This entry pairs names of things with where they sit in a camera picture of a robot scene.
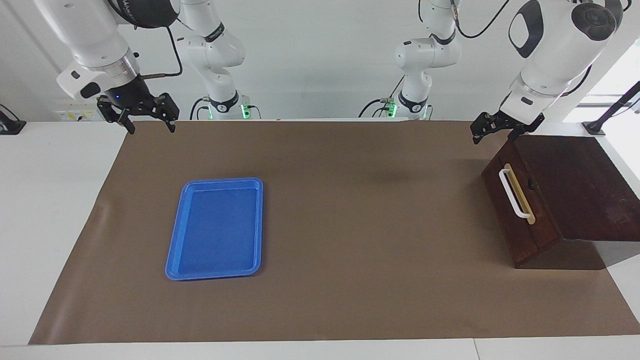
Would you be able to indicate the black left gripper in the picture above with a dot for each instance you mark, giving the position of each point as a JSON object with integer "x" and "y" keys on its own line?
{"x": 500, "y": 122}

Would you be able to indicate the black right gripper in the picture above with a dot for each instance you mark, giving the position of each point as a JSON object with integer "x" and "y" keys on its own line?
{"x": 132, "y": 100}

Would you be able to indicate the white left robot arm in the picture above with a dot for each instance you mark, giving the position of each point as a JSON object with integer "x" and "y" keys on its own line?
{"x": 555, "y": 55}

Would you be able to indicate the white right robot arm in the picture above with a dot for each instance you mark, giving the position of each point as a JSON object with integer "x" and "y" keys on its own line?
{"x": 95, "y": 35}

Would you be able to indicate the dark wooden cabinet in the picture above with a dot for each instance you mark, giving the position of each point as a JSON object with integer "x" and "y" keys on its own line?
{"x": 585, "y": 190}

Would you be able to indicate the blue plastic tray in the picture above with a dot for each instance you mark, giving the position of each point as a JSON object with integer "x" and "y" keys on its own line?
{"x": 217, "y": 230}

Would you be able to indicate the black table clamp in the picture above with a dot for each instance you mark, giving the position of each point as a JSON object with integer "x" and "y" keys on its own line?
{"x": 10, "y": 125}

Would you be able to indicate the brown table mat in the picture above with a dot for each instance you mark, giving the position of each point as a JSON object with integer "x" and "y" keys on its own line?
{"x": 350, "y": 240}

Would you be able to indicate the white wall outlet box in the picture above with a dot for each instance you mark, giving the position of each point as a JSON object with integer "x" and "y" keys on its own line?
{"x": 75, "y": 115}

